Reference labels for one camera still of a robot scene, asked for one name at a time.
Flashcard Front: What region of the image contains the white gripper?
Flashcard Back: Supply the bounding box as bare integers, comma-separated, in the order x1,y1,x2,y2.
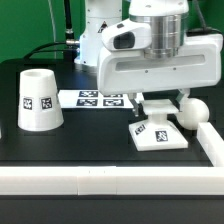
97,43,221,117

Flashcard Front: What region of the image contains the white lamp base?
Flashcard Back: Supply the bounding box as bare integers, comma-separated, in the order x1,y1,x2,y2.
129,99,188,151

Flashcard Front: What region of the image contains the white lamp bulb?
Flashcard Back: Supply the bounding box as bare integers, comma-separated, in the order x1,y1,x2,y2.
176,98,210,130

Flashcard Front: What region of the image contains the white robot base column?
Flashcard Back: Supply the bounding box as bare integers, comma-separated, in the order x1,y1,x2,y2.
74,0,122,73

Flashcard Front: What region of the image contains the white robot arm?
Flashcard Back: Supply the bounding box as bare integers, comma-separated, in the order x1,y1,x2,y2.
97,0,223,112

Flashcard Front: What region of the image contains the white lamp shade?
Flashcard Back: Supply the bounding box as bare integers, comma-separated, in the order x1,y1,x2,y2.
18,69,64,132

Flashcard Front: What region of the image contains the white fiducial marker sheet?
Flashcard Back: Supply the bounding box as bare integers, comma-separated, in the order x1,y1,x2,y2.
58,90,133,109

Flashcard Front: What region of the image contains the black cable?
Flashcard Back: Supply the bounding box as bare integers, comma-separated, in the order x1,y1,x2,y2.
22,41,81,61

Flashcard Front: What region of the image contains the black ribbed hose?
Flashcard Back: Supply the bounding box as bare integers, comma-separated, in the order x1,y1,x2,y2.
63,0,75,43

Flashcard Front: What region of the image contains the white front wall rail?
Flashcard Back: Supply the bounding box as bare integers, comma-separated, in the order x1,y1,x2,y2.
0,167,224,196

